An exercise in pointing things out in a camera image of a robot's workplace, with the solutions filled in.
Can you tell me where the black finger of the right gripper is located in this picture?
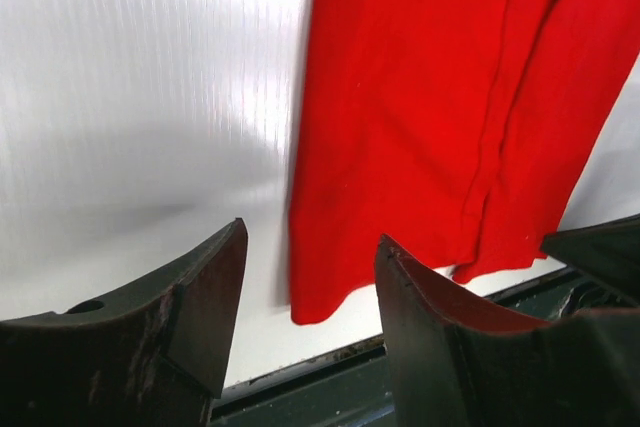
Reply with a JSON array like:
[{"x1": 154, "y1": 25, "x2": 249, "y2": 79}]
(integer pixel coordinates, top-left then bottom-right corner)
[{"x1": 540, "y1": 214, "x2": 640, "y2": 307}]

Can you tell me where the red t shirt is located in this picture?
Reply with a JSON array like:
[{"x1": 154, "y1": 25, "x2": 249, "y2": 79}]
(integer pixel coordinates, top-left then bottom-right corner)
[{"x1": 289, "y1": 0, "x2": 639, "y2": 325}]

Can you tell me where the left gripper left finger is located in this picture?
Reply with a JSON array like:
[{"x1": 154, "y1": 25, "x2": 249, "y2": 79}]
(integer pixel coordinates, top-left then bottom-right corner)
[{"x1": 1, "y1": 219, "x2": 248, "y2": 426}]

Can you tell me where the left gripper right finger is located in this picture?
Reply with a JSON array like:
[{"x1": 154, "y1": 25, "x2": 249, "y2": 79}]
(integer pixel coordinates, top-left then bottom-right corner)
[{"x1": 375, "y1": 236, "x2": 639, "y2": 426}]

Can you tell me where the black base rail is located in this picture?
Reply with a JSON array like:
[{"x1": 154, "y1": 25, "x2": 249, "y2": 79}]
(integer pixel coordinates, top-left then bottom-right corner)
[{"x1": 208, "y1": 267, "x2": 629, "y2": 426}]

